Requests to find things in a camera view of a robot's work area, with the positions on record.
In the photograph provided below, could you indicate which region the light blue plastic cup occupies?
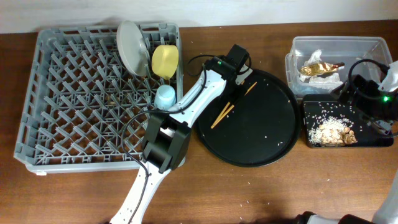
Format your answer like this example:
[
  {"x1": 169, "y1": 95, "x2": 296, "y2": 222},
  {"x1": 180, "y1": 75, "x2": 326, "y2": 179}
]
[{"x1": 154, "y1": 85, "x2": 176, "y2": 110}]

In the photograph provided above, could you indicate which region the food scraps and rice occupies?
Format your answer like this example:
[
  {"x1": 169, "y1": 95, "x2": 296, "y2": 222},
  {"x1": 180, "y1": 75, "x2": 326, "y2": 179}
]
[{"x1": 308, "y1": 106, "x2": 358, "y2": 147}]

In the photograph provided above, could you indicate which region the clear plastic waste bin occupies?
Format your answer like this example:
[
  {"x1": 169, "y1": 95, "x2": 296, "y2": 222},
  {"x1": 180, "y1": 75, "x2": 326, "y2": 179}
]
[{"x1": 285, "y1": 36, "x2": 393, "y2": 98}]

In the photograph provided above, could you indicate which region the round black serving tray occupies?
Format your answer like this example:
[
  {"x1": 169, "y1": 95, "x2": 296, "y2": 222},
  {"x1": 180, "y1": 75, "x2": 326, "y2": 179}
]
[{"x1": 195, "y1": 70, "x2": 302, "y2": 167}]

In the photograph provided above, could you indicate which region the grey plastic dishwasher rack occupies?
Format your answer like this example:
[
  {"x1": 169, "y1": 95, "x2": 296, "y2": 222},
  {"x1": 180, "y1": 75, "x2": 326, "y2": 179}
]
[{"x1": 14, "y1": 26, "x2": 165, "y2": 175}]

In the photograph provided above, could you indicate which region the wooden chopstick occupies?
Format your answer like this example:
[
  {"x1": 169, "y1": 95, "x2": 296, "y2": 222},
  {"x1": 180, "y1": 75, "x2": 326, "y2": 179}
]
[
  {"x1": 210, "y1": 81, "x2": 258, "y2": 128},
  {"x1": 211, "y1": 102, "x2": 234, "y2": 129}
]

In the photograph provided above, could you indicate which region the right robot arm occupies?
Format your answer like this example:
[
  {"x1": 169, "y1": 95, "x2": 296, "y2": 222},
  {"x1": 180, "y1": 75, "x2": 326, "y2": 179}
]
[{"x1": 293, "y1": 59, "x2": 397, "y2": 224}]

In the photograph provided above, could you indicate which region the yellow plastic bowl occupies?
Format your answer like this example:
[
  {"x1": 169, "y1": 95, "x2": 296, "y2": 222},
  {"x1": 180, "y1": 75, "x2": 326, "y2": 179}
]
[{"x1": 152, "y1": 45, "x2": 179, "y2": 80}]

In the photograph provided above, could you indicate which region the black rectangular food tray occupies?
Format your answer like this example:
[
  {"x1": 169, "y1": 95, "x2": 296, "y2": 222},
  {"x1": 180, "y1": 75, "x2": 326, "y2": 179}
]
[{"x1": 302, "y1": 95, "x2": 394, "y2": 148}]

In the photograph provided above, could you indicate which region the white paper napkin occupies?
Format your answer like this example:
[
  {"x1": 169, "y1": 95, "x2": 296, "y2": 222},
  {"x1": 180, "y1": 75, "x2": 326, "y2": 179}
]
[{"x1": 298, "y1": 49, "x2": 345, "y2": 85}]

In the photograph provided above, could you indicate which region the gold brown snack wrapper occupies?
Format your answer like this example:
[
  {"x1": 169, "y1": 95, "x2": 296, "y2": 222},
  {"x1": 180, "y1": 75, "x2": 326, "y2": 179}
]
[{"x1": 299, "y1": 62, "x2": 345, "y2": 77}]

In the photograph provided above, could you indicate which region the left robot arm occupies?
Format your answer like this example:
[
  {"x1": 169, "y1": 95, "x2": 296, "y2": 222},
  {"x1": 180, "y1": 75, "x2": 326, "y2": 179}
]
[{"x1": 110, "y1": 44, "x2": 251, "y2": 224}]

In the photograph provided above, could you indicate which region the grey round plate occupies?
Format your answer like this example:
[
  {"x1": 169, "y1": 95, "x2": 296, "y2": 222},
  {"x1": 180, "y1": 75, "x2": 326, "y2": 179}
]
[{"x1": 116, "y1": 21, "x2": 148, "y2": 77}]

